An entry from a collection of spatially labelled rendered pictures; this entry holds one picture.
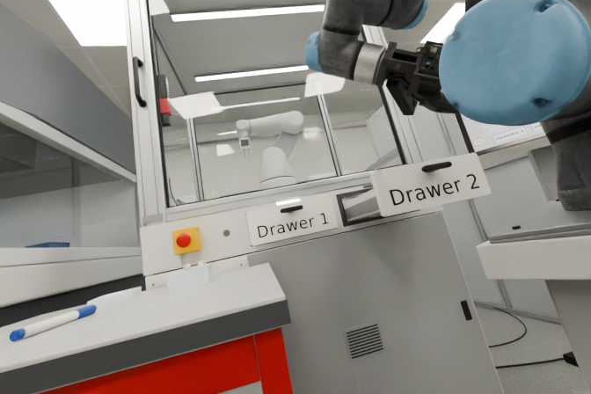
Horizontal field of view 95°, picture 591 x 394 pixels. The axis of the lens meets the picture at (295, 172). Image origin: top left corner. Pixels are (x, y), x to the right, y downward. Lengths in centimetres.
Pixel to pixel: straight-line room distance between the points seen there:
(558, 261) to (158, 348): 40
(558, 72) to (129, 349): 44
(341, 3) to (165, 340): 55
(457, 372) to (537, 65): 99
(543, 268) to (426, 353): 75
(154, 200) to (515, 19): 93
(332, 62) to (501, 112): 34
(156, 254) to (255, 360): 67
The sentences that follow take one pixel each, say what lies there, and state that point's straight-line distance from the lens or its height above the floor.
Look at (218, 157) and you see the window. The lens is 98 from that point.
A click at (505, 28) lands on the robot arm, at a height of 95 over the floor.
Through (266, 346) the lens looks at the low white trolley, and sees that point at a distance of 33.
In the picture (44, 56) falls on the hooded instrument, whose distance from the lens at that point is 148.
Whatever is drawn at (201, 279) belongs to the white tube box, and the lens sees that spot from 66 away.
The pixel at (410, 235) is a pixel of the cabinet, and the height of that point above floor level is 74.
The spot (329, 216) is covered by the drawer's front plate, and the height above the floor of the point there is 86.
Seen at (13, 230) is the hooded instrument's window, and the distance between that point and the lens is 117.
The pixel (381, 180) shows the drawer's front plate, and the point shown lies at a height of 90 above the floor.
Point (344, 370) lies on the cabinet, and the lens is 101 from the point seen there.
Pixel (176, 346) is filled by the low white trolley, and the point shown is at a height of 74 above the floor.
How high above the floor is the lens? 81
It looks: 13 degrees up
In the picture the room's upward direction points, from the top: 12 degrees counter-clockwise
